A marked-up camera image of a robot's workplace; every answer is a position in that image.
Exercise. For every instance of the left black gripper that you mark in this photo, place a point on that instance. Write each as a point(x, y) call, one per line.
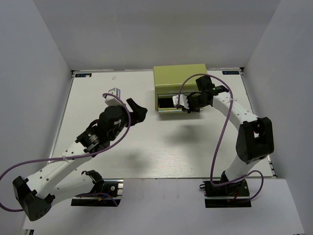
point(139, 112)

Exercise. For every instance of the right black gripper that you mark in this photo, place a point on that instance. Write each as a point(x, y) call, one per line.
point(191, 109)

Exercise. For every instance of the green metal drawer chest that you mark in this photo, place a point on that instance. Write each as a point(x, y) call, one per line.
point(168, 81)

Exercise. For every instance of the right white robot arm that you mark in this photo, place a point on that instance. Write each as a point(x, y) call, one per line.
point(255, 135)

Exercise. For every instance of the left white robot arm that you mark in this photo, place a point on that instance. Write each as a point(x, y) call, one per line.
point(40, 191)

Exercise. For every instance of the right blue corner label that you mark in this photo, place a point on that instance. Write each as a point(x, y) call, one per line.
point(229, 72)

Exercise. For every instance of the blue corner label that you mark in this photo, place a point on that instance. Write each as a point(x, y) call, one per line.
point(83, 75)
point(229, 72)

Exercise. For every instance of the left blue corner label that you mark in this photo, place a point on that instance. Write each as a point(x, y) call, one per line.
point(83, 75)

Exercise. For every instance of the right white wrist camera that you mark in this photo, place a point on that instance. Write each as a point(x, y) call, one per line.
point(181, 101)

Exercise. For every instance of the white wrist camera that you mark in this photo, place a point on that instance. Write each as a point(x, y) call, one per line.
point(110, 97)
point(181, 101)

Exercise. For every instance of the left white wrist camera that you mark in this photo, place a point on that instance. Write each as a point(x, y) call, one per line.
point(110, 97)

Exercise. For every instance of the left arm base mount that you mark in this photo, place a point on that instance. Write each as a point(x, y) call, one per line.
point(105, 194)

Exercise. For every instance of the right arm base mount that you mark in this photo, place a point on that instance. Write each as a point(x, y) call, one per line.
point(230, 196)

